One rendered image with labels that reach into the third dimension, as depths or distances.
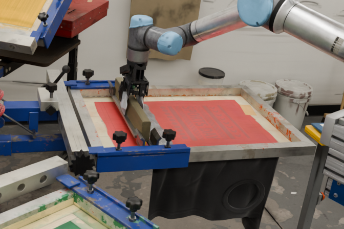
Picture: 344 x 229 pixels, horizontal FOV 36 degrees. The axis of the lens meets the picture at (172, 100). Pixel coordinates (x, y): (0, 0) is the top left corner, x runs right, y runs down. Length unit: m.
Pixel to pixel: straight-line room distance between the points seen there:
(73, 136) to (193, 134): 0.49
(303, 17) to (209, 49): 2.82
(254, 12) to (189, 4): 2.56
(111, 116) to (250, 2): 0.77
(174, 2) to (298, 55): 1.25
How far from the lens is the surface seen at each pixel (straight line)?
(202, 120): 2.05
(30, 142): 1.89
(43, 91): 1.86
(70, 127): 1.70
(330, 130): 1.61
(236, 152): 1.79
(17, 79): 3.96
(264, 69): 4.50
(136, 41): 1.78
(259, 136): 2.00
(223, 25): 1.71
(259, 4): 1.45
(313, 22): 1.42
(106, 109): 2.05
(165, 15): 3.95
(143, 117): 1.75
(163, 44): 1.70
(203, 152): 1.74
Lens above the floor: 1.78
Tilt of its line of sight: 22 degrees down
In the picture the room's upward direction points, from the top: 7 degrees clockwise
